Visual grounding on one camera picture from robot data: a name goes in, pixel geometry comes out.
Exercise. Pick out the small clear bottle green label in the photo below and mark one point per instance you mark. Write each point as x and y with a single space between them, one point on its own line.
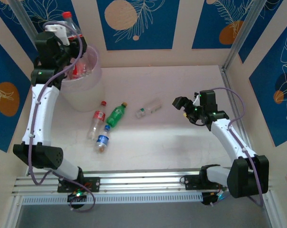
150 108

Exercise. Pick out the cola bottle with red cap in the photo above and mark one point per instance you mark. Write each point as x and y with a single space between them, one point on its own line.
99 115
67 15

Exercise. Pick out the green soda bottle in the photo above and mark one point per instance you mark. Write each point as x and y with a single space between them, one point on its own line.
116 115

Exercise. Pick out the blue label water bottle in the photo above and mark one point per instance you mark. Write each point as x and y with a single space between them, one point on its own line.
103 140

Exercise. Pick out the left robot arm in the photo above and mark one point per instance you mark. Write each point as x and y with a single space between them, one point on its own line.
41 114

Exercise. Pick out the translucent purple bin liner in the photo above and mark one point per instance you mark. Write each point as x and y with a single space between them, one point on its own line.
95 61

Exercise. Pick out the white plastic waste bin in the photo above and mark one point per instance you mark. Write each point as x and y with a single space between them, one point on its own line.
84 95

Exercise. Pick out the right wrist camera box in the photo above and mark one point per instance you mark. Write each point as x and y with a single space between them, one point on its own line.
197 101

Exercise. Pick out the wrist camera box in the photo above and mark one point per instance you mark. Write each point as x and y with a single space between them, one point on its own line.
56 29
197 101

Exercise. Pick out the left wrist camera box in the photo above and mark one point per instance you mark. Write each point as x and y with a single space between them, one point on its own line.
56 29

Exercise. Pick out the aluminium table edge rail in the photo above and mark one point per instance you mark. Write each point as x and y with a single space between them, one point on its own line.
230 90

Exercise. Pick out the aluminium frame post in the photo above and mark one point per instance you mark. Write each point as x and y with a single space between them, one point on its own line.
24 16
243 33

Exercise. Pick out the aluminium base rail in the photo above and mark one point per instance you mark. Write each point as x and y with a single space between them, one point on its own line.
143 183

